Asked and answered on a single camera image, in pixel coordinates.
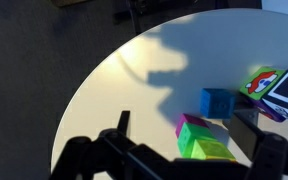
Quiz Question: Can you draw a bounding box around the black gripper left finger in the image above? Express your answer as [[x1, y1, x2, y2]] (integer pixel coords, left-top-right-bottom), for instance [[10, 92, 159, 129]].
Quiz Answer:
[[49, 110, 176, 180]]

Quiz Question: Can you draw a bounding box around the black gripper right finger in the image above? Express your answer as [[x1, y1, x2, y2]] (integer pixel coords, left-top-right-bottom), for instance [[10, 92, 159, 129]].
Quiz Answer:
[[230, 112, 288, 180]]

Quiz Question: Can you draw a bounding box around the brown block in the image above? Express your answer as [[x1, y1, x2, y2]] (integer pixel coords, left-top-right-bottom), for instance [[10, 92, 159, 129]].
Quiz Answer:
[[233, 105, 261, 126]]

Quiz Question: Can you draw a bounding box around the yellow block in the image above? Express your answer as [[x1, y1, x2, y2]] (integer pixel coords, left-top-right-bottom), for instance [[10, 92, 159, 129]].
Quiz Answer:
[[190, 138, 238, 163]]

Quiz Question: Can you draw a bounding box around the blue block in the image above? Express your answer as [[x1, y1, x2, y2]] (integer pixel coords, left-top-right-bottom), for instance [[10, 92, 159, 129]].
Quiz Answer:
[[199, 87, 236, 120]]

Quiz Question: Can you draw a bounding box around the green block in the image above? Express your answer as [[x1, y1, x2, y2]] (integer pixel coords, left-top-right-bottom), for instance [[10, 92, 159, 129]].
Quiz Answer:
[[177, 122, 219, 159]]

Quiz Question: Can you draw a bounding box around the magenta block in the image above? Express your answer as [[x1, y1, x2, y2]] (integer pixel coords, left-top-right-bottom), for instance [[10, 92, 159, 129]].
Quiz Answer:
[[175, 113, 210, 138]]

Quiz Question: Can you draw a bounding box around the green cube with red figure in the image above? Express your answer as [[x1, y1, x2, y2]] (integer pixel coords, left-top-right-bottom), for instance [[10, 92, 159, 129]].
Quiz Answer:
[[239, 66, 286, 101]]

